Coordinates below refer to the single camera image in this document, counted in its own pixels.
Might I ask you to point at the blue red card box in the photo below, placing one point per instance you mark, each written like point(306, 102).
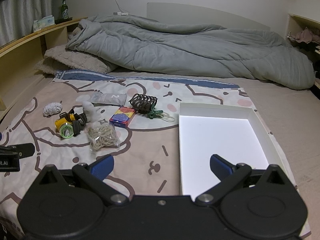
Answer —
point(122, 117)

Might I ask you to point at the bag of rubber bands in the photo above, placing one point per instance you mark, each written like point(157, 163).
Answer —
point(102, 136)

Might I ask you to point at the white sock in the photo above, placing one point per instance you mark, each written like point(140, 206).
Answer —
point(93, 114)

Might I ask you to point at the grey quilted duvet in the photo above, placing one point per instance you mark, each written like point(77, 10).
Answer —
point(209, 50)

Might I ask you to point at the yellow wooden bedside shelf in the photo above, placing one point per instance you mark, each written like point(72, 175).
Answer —
point(18, 59)

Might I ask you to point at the tissue pack on shelf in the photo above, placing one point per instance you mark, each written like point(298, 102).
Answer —
point(43, 23)

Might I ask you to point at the cartoon bear print cloth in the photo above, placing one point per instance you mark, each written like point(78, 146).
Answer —
point(152, 145)

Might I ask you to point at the green glass bottle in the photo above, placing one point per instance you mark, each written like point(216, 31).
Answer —
point(64, 10)

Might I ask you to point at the beige fluffy pillow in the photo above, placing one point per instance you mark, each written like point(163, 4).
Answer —
point(60, 58)

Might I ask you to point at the white shallow cardboard box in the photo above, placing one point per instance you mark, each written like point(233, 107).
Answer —
point(235, 133)

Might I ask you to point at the grey curtain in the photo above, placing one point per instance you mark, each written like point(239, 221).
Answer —
point(18, 16)

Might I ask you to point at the pink clothes on shelf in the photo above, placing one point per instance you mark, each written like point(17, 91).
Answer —
point(305, 36)

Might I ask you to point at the grey toilet seat cushion pack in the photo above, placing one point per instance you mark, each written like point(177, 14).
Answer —
point(108, 99)

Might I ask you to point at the yellow black headlamp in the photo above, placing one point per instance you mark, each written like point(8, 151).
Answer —
point(70, 124)

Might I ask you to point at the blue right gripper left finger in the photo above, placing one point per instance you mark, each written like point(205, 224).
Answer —
point(102, 167)

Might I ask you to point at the white sock ball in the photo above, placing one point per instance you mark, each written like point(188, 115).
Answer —
point(52, 109)

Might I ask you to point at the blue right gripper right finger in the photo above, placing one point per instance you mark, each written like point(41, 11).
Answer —
point(221, 167)

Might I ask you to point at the right side wooden shelf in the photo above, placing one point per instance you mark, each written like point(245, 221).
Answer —
point(311, 50)

